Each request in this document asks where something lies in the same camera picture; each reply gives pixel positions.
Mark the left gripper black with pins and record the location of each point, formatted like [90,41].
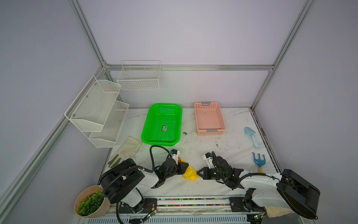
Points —
[181,168]

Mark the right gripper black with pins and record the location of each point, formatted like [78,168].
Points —
[205,176]

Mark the yellow paper napkin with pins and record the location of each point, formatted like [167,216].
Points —
[188,172]

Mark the green plastic basket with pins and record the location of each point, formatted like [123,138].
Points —
[163,125]

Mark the pink plastic basket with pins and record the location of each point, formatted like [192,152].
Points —
[209,119]

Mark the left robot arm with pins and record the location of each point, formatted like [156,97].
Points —
[120,183]

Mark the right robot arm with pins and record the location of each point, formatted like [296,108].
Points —
[286,190]

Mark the blue yellow garden rake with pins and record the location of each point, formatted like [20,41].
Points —
[260,161]

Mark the light blue garden trowel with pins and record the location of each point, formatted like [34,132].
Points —
[252,133]

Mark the cream work glove right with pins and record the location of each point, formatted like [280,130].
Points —
[273,212]

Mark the paper bag with greens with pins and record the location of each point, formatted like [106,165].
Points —
[91,203]

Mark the white mesh two-tier shelf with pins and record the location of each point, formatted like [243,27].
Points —
[98,113]

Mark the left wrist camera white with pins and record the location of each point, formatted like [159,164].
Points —
[175,155]

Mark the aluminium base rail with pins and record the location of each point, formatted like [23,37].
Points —
[198,205]

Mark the white wire basket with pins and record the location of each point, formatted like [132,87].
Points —
[140,75]

